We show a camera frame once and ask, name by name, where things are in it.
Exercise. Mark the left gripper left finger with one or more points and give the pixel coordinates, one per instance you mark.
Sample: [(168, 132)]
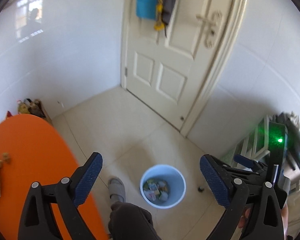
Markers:
[(84, 178)]

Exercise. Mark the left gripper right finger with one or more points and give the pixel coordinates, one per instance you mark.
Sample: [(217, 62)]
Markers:
[(228, 191)]

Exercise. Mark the white panel door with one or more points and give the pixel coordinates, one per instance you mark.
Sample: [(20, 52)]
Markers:
[(174, 75)]

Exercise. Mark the person's right hand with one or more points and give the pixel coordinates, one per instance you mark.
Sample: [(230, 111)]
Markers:
[(264, 220)]

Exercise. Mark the orange round table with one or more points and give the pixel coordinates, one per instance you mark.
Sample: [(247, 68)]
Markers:
[(37, 153)]

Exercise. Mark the grey slipper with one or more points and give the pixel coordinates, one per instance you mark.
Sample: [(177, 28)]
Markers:
[(116, 190)]

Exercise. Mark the red bag on floor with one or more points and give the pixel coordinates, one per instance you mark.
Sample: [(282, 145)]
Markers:
[(8, 114)]

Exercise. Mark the door handle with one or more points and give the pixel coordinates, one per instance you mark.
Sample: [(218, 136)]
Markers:
[(214, 25)]

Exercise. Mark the dark trouser leg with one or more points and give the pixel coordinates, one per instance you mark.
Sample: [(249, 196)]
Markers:
[(129, 222)]

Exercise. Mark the light blue trash bin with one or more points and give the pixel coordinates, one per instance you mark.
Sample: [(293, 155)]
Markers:
[(163, 186)]

